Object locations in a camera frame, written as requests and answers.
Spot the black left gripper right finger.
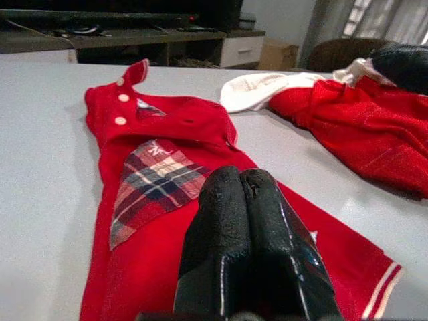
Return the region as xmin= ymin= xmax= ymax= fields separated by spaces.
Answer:
xmin=239 ymin=167 xmax=342 ymax=321

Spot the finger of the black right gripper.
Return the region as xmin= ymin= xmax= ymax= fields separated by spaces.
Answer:
xmin=369 ymin=42 xmax=428 ymax=96

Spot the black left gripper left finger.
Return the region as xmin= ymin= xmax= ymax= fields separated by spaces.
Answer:
xmin=173 ymin=165 xmax=252 ymax=321

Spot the red knit garment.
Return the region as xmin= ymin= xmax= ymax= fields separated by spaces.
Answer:
xmin=269 ymin=57 xmax=428 ymax=201

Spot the red polo shirt plaid patch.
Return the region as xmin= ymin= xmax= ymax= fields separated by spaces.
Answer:
xmin=78 ymin=58 xmax=404 ymax=321

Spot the sheer white curtain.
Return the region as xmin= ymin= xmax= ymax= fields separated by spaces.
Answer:
xmin=342 ymin=0 xmax=428 ymax=43

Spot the brown chair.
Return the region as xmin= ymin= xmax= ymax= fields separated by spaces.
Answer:
xmin=307 ymin=37 xmax=392 ymax=73

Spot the cardboard box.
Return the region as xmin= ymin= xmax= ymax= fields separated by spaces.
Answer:
xmin=259 ymin=36 xmax=299 ymax=72

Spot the white t-shirt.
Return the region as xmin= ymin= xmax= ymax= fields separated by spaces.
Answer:
xmin=219 ymin=72 xmax=324 ymax=114

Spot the wooden TV stand white drawer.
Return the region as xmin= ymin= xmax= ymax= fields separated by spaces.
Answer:
xmin=0 ymin=19 xmax=267 ymax=70

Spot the black white gadget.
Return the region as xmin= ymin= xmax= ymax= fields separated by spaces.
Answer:
xmin=53 ymin=25 xmax=113 ymax=38

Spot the black television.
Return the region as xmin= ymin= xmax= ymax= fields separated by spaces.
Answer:
xmin=0 ymin=0 xmax=201 ymax=23

